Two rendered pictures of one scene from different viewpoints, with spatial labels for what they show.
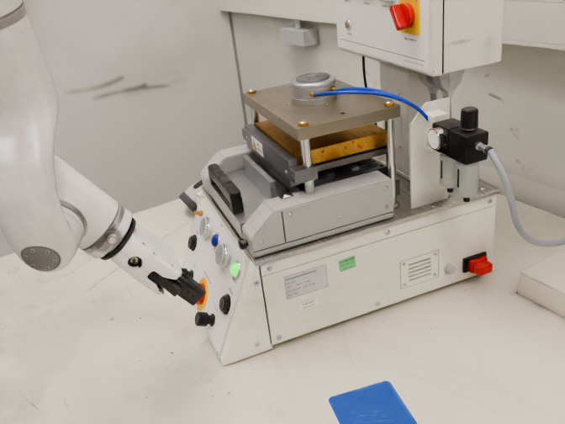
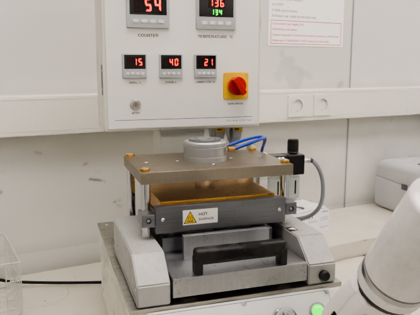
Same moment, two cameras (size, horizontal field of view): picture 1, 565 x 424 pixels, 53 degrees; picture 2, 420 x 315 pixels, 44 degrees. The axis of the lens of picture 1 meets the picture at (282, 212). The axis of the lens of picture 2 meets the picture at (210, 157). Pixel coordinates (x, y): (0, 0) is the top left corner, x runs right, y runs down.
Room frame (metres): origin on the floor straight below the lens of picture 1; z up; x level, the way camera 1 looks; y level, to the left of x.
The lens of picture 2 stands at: (0.97, 0.86, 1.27)
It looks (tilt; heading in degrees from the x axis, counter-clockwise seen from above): 10 degrees down; 270
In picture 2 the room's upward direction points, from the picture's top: straight up
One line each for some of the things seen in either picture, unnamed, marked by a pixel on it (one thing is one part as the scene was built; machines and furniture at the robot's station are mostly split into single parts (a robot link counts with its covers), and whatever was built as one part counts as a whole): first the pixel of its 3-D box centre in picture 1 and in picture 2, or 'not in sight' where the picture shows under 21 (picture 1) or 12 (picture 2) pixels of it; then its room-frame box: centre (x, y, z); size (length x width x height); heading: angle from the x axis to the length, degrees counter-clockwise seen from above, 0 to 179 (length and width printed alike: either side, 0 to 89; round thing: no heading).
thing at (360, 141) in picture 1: (318, 124); (209, 182); (0.97, -0.08, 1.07); 0.22 x 0.17 x 0.10; 18
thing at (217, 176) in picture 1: (224, 187); (240, 255); (0.92, 0.10, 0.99); 0.15 x 0.02 x 0.04; 18
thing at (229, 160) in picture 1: (261, 161); (138, 255); (1.09, 0.03, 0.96); 0.25 x 0.05 x 0.07; 108
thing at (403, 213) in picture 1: (339, 188); (199, 249); (0.99, -0.11, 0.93); 0.46 x 0.35 x 0.01; 108
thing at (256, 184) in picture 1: (298, 177); (212, 240); (0.96, -0.04, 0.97); 0.30 x 0.22 x 0.08; 108
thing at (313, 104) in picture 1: (336, 111); (210, 169); (0.97, -0.12, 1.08); 0.31 x 0.24 x 0.13; 18
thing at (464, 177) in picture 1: (454, 152); (283, 172); (0.81, -0.27, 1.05); 0.15 x 0.05 x 0.15; 18
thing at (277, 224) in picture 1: (314, 213); (289, 240); (0.82, -0.05, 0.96); 0.26 x 0.05 x 0.07; 108
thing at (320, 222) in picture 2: not in sight; (287, 220); (0.74, -0.63, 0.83); 0.23 x 0.12 x 0.07; 36
